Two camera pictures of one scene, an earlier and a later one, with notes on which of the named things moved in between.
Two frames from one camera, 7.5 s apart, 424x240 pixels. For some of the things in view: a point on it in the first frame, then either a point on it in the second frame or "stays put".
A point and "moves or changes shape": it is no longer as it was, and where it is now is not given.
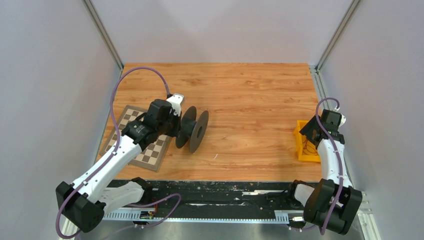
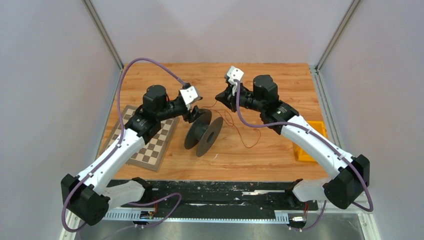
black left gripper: [178, 120] to [192, 116]
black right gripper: [307, 130] to [227, 99]
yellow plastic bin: [306, 150] stays put
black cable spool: [192, 129] moves or changes shape
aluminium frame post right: [338, 34] stays put
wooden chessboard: [150, 157] stays put
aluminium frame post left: [89, 6] stays put
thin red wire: [308, 151] to [236, 127]
